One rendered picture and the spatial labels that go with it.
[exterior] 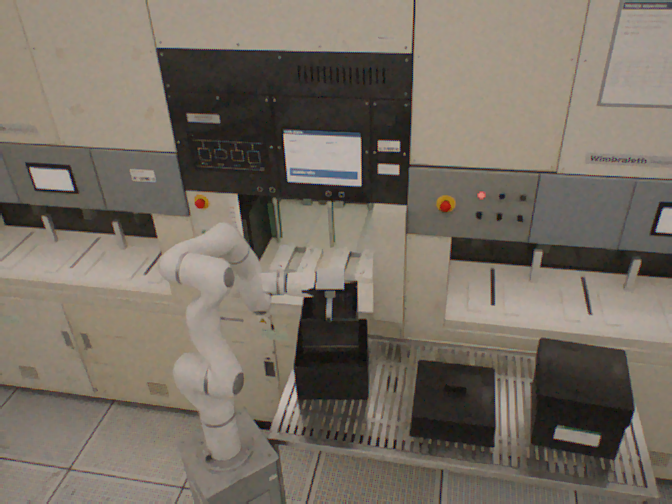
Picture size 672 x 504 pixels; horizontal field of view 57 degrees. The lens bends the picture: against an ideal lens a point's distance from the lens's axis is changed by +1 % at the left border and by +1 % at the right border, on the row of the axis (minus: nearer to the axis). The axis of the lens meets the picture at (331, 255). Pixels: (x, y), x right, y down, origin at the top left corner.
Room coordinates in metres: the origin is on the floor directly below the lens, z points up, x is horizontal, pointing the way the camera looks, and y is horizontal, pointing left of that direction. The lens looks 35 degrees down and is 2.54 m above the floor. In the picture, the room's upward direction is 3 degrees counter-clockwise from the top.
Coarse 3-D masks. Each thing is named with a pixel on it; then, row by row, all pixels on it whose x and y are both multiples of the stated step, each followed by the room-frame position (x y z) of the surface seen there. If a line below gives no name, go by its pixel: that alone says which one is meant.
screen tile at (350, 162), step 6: (324, 144) 2.02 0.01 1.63; (330, 144) 2.01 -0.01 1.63; (336, 144) 2.01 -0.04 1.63; (342, 144) 2.00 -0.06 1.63; (348, 144) 2.00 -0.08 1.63; (324, 150) 2.02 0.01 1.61; (330, 150) 2.01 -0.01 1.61; (336, 150) 2.01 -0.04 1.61; (342, 150) 2.00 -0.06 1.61; (348, 150) 2.00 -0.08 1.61; (354, 150) 1.99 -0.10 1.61; (324, 156) 2.02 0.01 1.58; (330, 156) 2.01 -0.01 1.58; (336, 156) 2.01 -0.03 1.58; (348, 156) 2.00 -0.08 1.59; (354, 156) 1.99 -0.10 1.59; (330, 162) 2.01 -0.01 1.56; (336, 162) 2.01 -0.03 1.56; (342, 162) 2.00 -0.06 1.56; (348, 162) 2.00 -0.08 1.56; (354, 162) 1.99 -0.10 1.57; (348, 168) 2.00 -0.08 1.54; (354, 168) 1.99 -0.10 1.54
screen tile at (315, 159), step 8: (288, 144) 2.05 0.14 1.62; (296, 144) 2.04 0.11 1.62; (304, 144) 2.03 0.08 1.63; (320, 144) 2.02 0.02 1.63; (288, 152) 2.05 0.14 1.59; (312, 152) 2.03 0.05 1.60; (320, 152) 2.02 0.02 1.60; (296, 160) 2.04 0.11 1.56; (304, 160) 2.04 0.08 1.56; (312, 160) 2.03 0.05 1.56; (320, 160) 2.02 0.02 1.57
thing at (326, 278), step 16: (320, 272) 1.78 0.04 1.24; (336, 272) 1.78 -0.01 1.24; (320, 288) 1.69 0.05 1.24; (336, 288) 1.68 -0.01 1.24; (352, 288) 1.84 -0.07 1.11; (304, 304) 1.76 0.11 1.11; (352, 304) 1.83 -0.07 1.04; (304, 320) 1.63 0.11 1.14; (320, 320) 1.63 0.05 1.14; (336, 320) 1.62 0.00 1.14; (352, 320) 1.62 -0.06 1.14; (304, 336) 1.64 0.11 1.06; (320, 336) 1.64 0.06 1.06; (336, 336) 1.63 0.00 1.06; (352, 336) 1.63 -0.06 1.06; (304, 352) 1.64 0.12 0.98; (320, 352) 1.69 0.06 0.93; (336, 352) 1.68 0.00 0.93; (352, 352) 1.68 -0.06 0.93
